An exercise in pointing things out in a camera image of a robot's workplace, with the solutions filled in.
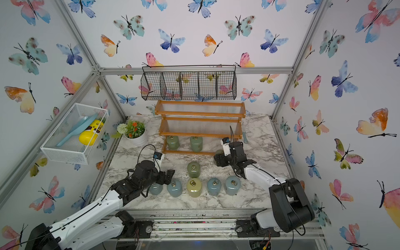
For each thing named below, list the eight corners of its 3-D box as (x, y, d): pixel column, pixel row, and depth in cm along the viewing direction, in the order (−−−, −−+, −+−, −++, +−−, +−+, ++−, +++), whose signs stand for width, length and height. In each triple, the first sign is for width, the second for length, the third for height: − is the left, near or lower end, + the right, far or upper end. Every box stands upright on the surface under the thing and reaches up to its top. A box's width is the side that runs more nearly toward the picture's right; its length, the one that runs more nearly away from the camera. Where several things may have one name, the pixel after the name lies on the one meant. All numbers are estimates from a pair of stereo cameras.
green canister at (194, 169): (188, 177, 93) (186, 171, 86) (189, 168, 96) (187, 161, 89) (200, 177, 93) (199, 171, 86) (200, 168, 96) (199, 161, 89)
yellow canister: (187, 197, 85) (186, 191, 78) (188, 184, 90) (187, 177, 83) (201, 197, 85) (201, 191, 78) (201, 184, 90) (201, 177, 83)
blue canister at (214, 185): (207, 195, 86) (207, 189, 79) (207, 184, 90) (207, 177, 84) (220, 195, 86) (222, 189, 79) (220, 184, 90) (221, 177, 84)
